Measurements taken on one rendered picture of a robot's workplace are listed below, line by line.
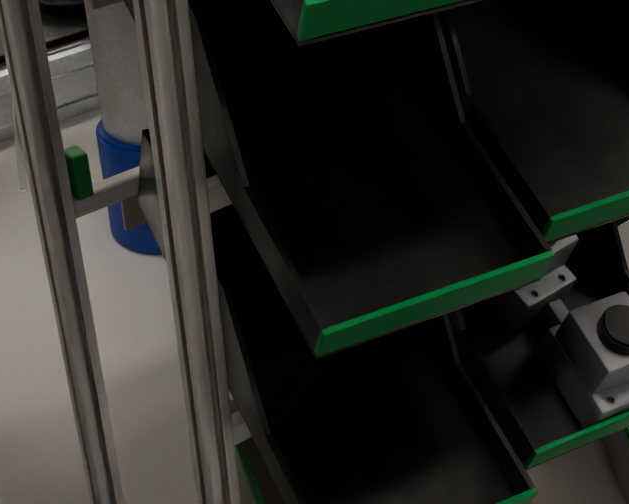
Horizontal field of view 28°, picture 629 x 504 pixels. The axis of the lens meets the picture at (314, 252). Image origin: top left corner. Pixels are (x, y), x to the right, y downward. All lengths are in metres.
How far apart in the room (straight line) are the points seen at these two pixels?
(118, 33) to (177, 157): 0.85
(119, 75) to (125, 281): 0.25
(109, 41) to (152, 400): 0.42
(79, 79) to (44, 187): 1.16
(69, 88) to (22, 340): 0.58
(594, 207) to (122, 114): 0.92
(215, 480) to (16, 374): 0.71
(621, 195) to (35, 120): 0.35
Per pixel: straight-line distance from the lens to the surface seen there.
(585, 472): 0.94
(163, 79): 0.60
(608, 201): 0.68
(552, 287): 0.81
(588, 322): 0.76
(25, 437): 1.35
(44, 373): 1.43
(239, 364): 0.71
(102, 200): 0.83
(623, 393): 0.78
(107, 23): 1.47
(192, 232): 0.65
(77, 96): 1.96
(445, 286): 0.63
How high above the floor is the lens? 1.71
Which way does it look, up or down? 33 degrees down
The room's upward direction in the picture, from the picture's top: 3 degrees counter-clockwise
